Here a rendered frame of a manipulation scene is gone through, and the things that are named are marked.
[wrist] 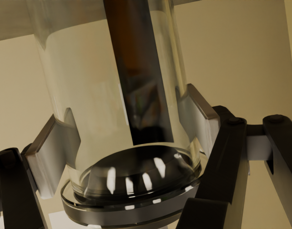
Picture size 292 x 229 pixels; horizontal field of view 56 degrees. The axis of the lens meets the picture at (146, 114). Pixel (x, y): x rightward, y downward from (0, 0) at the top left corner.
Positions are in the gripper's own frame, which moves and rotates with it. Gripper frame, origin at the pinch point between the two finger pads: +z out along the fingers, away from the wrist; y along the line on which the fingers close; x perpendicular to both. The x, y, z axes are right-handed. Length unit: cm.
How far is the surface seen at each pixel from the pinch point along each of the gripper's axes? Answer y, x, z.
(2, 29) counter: -26, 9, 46
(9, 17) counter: -20.8, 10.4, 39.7
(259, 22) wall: 35, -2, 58
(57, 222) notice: -30, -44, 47
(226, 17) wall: 27, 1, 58
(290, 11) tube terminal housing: 25.1, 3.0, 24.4
